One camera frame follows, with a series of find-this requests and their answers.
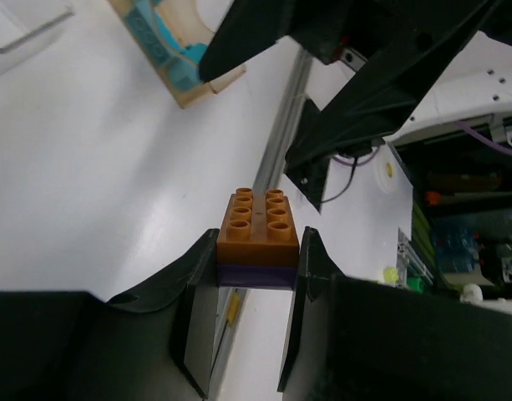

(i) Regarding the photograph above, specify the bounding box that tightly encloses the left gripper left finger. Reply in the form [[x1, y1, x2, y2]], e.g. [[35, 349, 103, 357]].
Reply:
[[0, 229, 218, 400]]

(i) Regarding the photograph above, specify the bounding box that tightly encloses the clear plastic container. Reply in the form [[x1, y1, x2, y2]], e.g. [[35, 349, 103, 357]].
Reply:
[[0, 0, 74, 75]]

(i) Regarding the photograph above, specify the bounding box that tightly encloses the amber plastic container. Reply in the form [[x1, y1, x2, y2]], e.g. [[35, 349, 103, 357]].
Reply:
[[109, 0, 246, 109]]

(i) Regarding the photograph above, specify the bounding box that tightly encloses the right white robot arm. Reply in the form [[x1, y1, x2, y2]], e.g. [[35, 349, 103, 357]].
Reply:
[[199, 1, 512, 168]]

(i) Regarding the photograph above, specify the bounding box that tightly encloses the thin purple lego plate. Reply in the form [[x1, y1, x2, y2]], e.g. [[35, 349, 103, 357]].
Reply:
[[217, 265, 297, 290]]

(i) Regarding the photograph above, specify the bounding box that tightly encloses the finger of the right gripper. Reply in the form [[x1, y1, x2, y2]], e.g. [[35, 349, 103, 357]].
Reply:
[[199, 0, 301, 82], [283, 0, 503, 168]]

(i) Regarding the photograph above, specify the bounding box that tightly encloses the small teal lego brick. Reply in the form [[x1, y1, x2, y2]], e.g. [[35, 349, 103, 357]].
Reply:
[[134, 0, 161, 18]]

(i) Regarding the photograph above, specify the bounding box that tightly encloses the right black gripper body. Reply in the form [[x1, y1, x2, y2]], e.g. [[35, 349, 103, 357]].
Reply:
[[280, 1, 512, 65]]

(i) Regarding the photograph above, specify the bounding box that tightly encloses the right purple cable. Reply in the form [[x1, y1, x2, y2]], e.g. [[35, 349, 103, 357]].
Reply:
[[330, 119, 512, 168]]

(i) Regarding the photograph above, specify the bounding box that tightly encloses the lime green lego brick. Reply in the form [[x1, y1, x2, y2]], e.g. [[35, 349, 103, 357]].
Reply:
[[383, 266, 399, 287]]

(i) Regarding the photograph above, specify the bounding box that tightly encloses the orange lego brick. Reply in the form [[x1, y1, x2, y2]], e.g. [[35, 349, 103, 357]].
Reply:
[[216, 187, 300, 268]]

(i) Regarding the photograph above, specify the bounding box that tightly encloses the aluminium mounting rail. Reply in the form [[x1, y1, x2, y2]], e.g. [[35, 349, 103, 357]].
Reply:
[[252, 49, 313, 195]]

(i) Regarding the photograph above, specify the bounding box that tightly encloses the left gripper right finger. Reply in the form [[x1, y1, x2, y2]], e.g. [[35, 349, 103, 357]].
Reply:
[[277, 227, 512, 400]]

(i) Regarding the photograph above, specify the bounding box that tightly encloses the teal rounded lego brick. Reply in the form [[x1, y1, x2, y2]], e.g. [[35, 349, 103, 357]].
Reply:
[[152, 11, 207, 92]]

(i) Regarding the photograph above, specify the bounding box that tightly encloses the white round disc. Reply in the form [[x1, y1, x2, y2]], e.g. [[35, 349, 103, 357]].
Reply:
[[374, 150, 398, 193]]

